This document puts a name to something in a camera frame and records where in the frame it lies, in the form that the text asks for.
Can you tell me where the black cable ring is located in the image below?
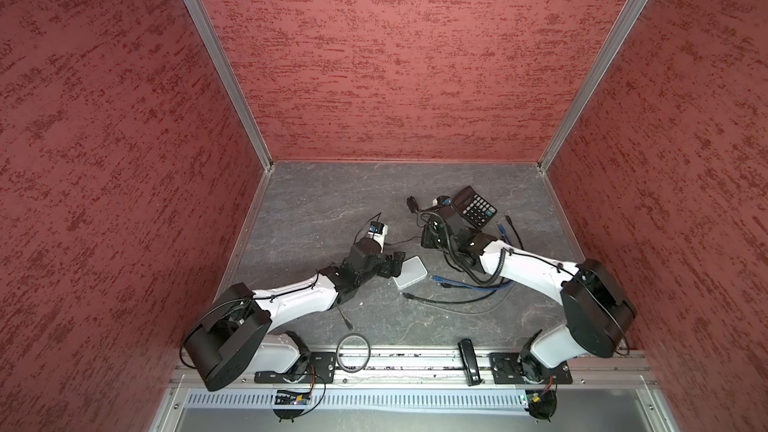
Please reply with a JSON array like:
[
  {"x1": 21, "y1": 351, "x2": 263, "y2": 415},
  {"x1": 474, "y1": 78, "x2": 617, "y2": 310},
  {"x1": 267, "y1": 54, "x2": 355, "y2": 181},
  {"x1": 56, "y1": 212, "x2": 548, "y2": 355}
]
[{"x1": 335, "y1": 333, "x2": 372, "y2": 374}]

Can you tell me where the black clip handle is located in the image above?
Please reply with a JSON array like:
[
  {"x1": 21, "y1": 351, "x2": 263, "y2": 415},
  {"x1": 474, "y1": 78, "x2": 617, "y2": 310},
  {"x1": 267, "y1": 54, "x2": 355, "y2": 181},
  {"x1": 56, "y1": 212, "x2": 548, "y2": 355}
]
[{"x1": 458, "y1": 338, "x2": 483, "y2": 387}]

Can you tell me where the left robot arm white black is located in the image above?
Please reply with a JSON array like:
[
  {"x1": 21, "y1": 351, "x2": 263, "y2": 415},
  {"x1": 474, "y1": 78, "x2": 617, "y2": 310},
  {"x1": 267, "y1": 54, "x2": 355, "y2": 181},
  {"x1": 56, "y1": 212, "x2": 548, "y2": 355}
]
[{"x1": 179, "y1": 238, "x2": 406, "y2": 392}]

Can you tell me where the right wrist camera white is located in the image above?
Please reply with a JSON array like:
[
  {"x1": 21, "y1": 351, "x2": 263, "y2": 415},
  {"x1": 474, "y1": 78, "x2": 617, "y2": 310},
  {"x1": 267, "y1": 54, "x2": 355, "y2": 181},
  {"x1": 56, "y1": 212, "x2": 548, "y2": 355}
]
[{"x1": 433, "y1": 195, "x2": 452, "y2": 210}]

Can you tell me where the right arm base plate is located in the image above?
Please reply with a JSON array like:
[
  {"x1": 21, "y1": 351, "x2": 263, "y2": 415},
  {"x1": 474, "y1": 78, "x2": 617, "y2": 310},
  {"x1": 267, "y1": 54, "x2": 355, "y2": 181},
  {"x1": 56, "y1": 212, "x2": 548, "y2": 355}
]
[{"x1": 488, "y1": 352, "x2": 573, "y2": 386}]

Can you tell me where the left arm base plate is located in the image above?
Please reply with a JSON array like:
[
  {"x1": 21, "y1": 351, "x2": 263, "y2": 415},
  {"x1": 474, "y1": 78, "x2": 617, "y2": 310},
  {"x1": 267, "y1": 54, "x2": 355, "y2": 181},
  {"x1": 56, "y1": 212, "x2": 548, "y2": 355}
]
[{"x1": 254, "y1": 352, "x2": 336, "y2": 385}]

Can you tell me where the black power adapter with cord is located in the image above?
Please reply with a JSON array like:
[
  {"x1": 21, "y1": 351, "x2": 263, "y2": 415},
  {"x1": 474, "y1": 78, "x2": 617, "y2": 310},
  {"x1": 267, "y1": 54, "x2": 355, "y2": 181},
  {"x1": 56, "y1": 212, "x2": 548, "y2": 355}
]
[{"x1": 385, "y1": 196, "x2": 436, "y2": 247}]

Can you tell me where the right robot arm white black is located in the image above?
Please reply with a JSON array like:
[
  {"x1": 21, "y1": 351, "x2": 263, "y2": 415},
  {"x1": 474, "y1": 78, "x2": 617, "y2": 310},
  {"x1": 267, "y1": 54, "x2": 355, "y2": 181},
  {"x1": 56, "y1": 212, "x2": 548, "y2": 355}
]
[{"x1": 419, "y1": 207, "x2": 637, "y2": 383}]

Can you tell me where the black ethernet cable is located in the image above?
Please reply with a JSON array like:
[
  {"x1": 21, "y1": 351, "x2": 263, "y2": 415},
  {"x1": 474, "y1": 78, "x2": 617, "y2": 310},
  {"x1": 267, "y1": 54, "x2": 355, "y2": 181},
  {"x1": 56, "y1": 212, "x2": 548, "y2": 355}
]
[{"x1": 401, "y1": 214, "x2": 526, "y2": 307}]

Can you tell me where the grey thin cable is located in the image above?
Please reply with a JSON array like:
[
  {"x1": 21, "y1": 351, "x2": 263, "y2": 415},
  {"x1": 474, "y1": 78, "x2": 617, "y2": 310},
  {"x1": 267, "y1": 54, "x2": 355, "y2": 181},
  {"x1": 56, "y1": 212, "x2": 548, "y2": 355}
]
[{"x1": 419, "y1": 284, "x2": 518, "y2": 317}]

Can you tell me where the black calculator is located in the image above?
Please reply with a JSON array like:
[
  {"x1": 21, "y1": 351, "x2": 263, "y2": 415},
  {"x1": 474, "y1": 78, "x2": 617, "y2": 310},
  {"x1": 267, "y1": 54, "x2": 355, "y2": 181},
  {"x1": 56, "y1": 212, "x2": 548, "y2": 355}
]
[{"x1": 452, "y1": 186, "x2": 498, "y2": 229}]

